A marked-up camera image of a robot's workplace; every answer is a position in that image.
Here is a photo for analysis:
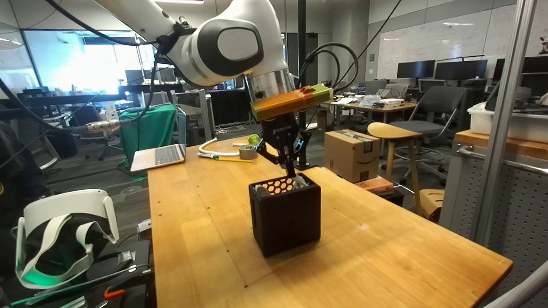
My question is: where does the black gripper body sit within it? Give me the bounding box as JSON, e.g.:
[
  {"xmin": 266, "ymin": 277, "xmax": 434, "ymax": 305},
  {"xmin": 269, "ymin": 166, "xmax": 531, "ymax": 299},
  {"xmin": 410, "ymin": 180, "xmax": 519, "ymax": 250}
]
[{"xmin": 261, "ymin": 113, "xmax": 302, "ymax": 161}]

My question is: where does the black perforated box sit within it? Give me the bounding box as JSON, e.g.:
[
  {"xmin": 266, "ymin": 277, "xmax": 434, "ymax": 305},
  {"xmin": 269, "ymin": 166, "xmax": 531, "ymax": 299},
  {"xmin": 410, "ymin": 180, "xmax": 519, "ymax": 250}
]
[{"xmin": 249, "ymin": 173, "xmax": 320, "ymax": 257}]

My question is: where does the white towel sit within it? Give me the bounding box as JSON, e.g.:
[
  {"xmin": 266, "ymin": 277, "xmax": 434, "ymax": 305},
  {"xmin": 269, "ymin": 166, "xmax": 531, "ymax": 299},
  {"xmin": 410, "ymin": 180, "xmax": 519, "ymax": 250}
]
[{"xmin": 254, "ymin": 176, "xmax": 309, "ymax": 197}]

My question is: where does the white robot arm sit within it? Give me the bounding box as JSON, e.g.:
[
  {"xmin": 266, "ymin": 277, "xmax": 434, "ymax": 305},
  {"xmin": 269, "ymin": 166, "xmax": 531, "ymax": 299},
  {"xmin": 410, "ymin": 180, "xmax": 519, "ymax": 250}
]
[{"xmin": 98, "ymin": 0, "xmax": 300, "ymax": 176}]

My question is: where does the grey tape roll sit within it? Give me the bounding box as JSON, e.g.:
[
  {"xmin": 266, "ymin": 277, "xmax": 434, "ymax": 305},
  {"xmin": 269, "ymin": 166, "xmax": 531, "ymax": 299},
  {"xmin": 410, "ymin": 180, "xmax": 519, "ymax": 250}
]
[{"xmin": 240, "ymin": 147, "xmax": 257, "ymax": 159}]

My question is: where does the cardboard box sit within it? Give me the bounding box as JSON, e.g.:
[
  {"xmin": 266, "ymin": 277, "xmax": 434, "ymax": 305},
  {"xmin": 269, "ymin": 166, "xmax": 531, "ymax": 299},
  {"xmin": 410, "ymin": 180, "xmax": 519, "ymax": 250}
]
[{"xmin": 324, "ymin": 128, "xmax": 380, "ymax": 183}]

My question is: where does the background wooden desk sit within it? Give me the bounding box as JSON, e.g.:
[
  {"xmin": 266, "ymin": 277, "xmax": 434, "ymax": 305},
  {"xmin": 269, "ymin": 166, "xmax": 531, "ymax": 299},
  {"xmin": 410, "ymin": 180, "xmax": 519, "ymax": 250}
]
[{"xmin": 332, "ymin": 94, "xmax": 416, "ymax": 123}]

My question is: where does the wooden stool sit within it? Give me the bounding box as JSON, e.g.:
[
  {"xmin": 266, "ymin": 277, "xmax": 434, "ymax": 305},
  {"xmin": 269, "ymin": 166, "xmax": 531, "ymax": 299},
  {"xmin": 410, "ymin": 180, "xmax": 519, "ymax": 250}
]
[{"xmin": 367, "ymin": 121, "xmax": 425, "ymax": 210}]

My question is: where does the green cloth covered chair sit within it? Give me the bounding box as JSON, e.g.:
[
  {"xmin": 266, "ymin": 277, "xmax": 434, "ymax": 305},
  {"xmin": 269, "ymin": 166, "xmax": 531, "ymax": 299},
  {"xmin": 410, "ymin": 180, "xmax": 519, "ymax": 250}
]
[{"xmin": 120, "ymin": 104, "xmax": 187, "ymax": 169}]

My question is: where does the silver laptop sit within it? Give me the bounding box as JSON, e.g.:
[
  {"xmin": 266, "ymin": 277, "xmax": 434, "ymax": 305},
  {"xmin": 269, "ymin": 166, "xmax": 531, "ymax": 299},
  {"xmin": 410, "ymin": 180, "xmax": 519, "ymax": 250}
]
[{"xmin": 130, "ymin": 144, "xmax": 187, "ymax": 171}]

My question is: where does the black vertical pole stand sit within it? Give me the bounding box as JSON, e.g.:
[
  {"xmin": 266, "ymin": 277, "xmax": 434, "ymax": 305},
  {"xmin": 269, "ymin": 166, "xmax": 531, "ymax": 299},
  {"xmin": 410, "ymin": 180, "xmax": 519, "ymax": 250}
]
[{"xmin": 293, "ymin": 0, "xmax": 310, "ymax": 169}]

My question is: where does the black office chair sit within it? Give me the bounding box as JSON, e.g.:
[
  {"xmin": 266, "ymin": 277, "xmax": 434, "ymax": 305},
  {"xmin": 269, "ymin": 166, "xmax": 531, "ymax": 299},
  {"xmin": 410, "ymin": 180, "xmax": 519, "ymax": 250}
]
[{"xmin": 394, "ymin": 85, "xmax": 466, "ymax": 154}]

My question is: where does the white VR headset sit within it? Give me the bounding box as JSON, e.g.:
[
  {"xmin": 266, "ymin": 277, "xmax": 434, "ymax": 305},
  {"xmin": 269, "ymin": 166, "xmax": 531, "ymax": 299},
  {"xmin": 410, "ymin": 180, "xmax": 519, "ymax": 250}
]
[{"xmin": 16, "ymin": 188, "xmax": 120, "ymax": 289}]

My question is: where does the orange green wrist camera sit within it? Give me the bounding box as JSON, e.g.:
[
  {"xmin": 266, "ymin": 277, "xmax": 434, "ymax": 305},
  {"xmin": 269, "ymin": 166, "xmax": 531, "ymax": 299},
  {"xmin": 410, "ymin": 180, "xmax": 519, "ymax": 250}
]
[{"xmin": 252, "ymin": 84, "xmax": 332, "ymax": 121}]

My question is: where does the white cable on table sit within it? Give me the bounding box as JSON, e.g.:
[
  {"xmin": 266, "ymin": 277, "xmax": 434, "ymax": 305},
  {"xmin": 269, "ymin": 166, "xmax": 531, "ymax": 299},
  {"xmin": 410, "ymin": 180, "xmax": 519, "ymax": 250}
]
[{"xmin": 197, "ymin": 135, "xmax": 259, "ymax": 162}]

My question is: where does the aluminium frame post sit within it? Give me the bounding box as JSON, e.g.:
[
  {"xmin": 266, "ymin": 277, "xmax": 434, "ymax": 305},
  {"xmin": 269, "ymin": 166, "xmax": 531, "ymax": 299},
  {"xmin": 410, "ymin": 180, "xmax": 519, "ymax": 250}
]
[{"xmin": 475, "ymin": 0, "xmax": 538, "ymax": 246}]

